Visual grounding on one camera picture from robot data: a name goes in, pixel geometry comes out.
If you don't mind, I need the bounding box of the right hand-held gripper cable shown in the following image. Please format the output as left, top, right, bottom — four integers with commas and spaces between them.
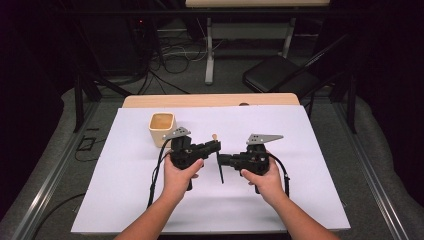
268, 153, 291, 198

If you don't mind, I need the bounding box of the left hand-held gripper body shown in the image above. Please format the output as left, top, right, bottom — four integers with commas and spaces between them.
162, 126, 210, 192

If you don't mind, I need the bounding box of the black-handled makeup brush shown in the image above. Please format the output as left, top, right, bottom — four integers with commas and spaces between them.
211, 133, 225, 185

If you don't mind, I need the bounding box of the black metal stand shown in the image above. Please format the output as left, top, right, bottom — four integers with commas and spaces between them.
72, 71, 134, 134

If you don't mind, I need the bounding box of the person's left hand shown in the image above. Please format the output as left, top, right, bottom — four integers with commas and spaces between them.
162, 149, 205, 203

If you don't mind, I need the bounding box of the black folding chair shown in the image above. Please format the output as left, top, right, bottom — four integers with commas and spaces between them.
242, 33, 351, 101

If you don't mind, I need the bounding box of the wooden table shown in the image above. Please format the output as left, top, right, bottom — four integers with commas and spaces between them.
121, 92, 301, 109

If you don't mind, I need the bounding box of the looped black floor cable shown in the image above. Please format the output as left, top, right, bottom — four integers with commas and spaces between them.
74, 127, 108, 163

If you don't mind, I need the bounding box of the white-legged background table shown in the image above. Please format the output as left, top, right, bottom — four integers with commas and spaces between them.
185, 0, 331, 86

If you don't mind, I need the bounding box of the aluminium floor rail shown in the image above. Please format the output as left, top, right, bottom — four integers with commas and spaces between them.
9, 99, 101, 240
331, 99, 413, 240

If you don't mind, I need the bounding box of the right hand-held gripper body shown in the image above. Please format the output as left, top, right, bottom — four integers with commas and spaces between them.
229, 133, 285, 195

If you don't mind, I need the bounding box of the white table mat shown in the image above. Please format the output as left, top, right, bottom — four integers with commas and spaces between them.
70, 105, 352, 234

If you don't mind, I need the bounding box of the left hand-held gripper cable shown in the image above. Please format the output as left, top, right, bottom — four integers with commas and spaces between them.
146, 138, 173, 209

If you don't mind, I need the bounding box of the person's right hand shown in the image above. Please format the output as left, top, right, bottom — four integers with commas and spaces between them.
240, 154, 289, 208

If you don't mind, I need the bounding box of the black computer tower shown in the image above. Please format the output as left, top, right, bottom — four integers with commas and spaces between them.
79, 16, 151, 78

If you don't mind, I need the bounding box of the beige square cup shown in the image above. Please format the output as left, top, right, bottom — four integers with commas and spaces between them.
148, 112, 178, 149

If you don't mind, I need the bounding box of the tangle of floor cables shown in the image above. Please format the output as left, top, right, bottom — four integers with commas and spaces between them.
136, 29, 228, 96

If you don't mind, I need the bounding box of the hand-held gripper cable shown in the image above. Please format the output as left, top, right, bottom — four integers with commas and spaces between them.
268, 153, 291, 198
146, 138, 173, 209

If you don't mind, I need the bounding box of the long black floor cable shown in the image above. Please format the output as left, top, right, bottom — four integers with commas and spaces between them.
32, 192, 87, 240

